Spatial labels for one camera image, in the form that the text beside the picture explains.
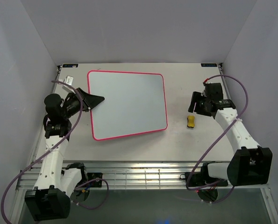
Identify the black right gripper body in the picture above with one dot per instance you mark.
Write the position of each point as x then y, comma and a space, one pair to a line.
201, 105

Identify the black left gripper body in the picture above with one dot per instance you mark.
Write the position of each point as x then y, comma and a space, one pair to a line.
75, 104

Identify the round yellow black eraser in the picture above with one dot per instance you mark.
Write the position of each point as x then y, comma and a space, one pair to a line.
191, 121

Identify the pink framed whiteboard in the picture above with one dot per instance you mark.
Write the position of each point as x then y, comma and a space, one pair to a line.
134, 103

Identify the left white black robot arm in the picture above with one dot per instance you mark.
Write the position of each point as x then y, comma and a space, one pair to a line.
50, 197

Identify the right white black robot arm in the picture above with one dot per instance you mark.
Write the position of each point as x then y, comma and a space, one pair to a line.
250, 164

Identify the left blue table label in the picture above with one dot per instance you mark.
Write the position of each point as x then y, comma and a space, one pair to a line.
70, 65

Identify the blue table label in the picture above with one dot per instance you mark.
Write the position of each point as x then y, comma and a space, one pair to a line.
70, 65
209, 65

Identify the right blue table label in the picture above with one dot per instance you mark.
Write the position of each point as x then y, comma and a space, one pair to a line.
209, 65

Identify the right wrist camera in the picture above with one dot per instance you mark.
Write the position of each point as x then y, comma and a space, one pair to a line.
205, 83

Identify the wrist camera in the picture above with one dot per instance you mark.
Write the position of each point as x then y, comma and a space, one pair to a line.
205, 83
68, 81

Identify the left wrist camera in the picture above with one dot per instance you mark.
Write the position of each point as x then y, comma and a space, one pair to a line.
68, 81

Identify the aluminium table edge rail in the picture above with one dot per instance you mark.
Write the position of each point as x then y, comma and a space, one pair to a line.
231, 123

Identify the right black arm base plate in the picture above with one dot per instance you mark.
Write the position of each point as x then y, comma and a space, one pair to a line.
198, 179

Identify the aluminium front rail frame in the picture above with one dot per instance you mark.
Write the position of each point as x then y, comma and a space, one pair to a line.
131, 175

